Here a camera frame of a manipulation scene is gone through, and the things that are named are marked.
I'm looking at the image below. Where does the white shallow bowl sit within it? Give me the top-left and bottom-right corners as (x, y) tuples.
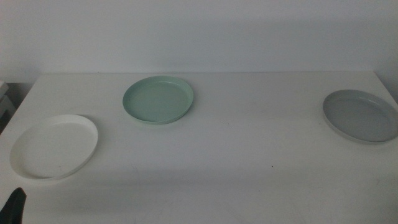
(9, 114), (99, 181)

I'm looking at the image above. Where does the mint green shallow bowl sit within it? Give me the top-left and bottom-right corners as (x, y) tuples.
(122, 75), (195, 126)

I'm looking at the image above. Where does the grey shallow bowl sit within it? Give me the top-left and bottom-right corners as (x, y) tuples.
(322, 89), (398, 145)

